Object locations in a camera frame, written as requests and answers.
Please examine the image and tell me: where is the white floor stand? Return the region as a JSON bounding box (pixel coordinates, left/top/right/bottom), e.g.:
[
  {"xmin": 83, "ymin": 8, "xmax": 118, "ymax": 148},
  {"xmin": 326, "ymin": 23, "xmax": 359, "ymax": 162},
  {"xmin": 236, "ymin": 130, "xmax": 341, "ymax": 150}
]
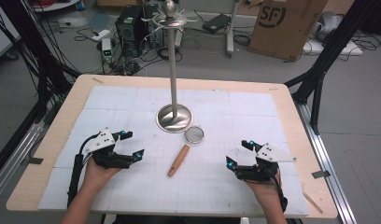
[{"xmin": 225, "ymin": 0, "xmax": 243, "ymax": 59}]

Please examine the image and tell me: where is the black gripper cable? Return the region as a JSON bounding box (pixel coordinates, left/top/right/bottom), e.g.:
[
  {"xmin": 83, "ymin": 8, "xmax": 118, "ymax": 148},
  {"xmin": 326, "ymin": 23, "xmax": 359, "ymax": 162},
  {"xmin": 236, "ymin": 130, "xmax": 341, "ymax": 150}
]
[
  {"xmin": 268, "ymin": 167, "xmax": 289, "ymax": 214},
  {"xmin": 66, "ymin": 133, "xmax": 101, "ymax": 208}
]

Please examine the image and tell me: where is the white device with green display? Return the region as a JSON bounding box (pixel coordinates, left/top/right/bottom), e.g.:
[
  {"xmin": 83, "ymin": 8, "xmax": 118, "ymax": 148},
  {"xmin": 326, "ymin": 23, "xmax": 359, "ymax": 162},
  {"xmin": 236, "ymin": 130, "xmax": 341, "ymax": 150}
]
[{"xmin": 101, "ymin": 37, "xmax": 114, "ymax": 63}]

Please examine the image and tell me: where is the person's right hand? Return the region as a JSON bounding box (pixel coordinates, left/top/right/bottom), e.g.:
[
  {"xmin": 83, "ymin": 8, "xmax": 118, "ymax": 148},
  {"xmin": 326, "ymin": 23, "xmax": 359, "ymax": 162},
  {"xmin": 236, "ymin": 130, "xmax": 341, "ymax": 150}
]
[{"xmin": 245, "ymin": 173, "xmax": 283, "ymax": 204}]

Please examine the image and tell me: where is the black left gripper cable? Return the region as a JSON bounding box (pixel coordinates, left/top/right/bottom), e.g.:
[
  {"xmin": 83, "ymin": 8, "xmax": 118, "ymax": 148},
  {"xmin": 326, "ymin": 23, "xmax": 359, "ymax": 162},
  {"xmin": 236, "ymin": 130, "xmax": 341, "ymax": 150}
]
[{"xmin": 66, "ymin": 133, "xmax": 101, "ymax": 208}]

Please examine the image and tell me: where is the white grid mat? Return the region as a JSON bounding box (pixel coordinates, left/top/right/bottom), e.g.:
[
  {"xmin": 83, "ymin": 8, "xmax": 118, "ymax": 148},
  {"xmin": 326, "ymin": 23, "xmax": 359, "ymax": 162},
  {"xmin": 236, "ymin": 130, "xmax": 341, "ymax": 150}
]
[{"xmin": 37, "ymin": 85, "xmax": 310, "ymax": 218}]

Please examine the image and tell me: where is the black metal frame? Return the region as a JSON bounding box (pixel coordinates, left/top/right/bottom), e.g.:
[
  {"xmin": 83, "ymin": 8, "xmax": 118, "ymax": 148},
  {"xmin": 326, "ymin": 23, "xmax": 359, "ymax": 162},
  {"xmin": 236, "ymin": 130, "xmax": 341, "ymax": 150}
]
[
  {"xmin": 283, "ymin": 0, "xmax": 381, "ymax": 135},
  {"xmin": 0, "ymin": 0, "xmax": 82, "ymax": 125}
]

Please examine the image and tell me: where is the white flat board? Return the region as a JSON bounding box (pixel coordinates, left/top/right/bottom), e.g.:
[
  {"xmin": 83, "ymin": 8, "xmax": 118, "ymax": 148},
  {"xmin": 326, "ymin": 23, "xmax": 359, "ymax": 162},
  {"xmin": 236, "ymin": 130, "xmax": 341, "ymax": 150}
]
[{"xmin": 302, "ymin": 37, "xmax": 364, "ymax": 57}]

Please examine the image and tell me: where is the steel hanging stand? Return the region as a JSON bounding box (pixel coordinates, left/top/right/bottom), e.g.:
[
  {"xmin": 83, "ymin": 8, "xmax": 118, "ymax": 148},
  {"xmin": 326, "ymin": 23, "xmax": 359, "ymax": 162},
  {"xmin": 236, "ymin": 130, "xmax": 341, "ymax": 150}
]
[{"xmin": 141, "ymin": 0, "xmax": 200, "ymax": 134}]

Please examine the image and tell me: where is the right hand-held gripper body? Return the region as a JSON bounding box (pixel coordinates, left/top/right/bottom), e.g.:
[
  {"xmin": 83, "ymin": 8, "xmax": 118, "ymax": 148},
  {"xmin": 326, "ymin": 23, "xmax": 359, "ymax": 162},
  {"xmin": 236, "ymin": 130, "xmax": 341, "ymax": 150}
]
[{"xmin": 234, "ymin": 142, "xmax": 298, "ymax": 183}]

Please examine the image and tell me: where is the black computer tower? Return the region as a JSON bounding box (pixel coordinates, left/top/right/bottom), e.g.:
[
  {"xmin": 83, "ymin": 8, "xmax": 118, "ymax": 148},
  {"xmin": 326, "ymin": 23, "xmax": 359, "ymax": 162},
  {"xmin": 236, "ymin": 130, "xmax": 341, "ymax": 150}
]
[{"xmin": 115, "ymin": 5, "xmax": 148, "ymax": 59}]

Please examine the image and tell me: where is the white power strip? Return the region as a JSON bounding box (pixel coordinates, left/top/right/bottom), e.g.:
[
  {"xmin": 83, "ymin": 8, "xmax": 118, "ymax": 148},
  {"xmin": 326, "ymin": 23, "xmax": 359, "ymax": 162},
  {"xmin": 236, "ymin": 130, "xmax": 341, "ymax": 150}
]
[{"xmin": 91, "ymin": 28, "xmax": 112, "ymax": 43}]

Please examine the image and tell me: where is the wooden-handled mesh strainer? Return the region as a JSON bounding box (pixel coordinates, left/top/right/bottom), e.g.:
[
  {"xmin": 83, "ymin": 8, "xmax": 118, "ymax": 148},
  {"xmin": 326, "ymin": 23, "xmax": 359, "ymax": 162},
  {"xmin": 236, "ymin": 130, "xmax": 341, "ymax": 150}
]
[{"xmin": 166, "ymin": 125, "xmax": 205, "ymax": 178}]

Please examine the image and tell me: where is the brown cardboard box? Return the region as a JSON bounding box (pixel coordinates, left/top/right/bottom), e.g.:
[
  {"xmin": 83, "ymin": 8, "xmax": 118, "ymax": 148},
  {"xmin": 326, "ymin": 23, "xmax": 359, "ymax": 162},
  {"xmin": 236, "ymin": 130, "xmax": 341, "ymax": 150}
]
[{"xmin": 247, "ymin": 0, "xmax": 330, "ymax": 62}]

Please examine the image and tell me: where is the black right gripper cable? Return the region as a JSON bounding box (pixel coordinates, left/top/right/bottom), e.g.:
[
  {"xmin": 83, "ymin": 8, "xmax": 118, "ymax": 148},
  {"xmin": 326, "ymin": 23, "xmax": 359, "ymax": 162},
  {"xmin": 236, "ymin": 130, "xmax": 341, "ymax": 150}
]
[{"xmin": 268, "ymin": 167, "xmax": 289, "ymax": 214}]

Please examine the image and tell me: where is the person's left hand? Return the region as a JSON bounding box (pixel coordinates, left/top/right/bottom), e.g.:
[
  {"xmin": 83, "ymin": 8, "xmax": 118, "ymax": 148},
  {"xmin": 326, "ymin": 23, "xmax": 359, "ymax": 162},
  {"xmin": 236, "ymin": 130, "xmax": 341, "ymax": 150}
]
[{"xmin": 83, "ymin": 158, "xmax": 123, "ymax": 193}]

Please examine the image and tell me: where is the flat black device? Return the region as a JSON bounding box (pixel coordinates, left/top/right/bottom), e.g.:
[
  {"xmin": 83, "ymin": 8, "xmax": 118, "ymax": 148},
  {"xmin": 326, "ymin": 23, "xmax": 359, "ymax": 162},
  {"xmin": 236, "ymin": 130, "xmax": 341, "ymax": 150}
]
[{"xmin": 202, "ymin": 12, "xmax": 232, "ymax": 35}]

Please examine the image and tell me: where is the thin wooden stick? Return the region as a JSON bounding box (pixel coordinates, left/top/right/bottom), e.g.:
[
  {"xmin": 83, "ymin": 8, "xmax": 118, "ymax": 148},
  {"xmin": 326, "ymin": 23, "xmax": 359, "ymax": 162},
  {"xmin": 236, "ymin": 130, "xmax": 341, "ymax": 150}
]
[{"xmin": 302, "ymin": 189, "xmax": 325, "ymax": 216}]

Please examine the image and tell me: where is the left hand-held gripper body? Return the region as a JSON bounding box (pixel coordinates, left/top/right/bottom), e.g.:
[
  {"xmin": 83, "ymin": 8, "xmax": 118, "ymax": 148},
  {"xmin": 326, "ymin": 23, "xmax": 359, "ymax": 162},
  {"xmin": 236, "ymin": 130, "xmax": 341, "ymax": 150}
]
[{"xmin": 84, "ymin": 127, "xmax": 134, "ymax": 171}]

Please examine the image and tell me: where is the aluminium rail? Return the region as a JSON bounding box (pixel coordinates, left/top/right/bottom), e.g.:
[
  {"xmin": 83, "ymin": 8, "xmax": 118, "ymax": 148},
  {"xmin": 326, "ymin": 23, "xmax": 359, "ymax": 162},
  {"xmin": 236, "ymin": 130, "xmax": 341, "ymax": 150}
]
[
  {"xmin": 0, "ymin": 119, "xmax": 46, "ymax": 204},
  {"xmin": 293, "ymin": 100, "xmax": 359, "ymax": 224}
]

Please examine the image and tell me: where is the grey computer tower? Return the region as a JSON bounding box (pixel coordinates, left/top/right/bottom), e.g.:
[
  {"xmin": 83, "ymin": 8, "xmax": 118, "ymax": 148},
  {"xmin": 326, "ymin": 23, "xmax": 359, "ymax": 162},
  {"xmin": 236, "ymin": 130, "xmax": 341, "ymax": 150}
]
[{"xmin": 143, "ymin": 2, "xmax": 168, "ymax": 50}]

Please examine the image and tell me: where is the grey rounded device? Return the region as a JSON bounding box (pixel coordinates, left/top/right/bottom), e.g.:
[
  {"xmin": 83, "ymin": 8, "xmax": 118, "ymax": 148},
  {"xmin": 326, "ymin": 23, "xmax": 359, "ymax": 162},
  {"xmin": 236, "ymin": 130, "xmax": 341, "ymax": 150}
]
[{"xmin": 314, "ymin": 10, "xmax": 345, "ymax": 42}]

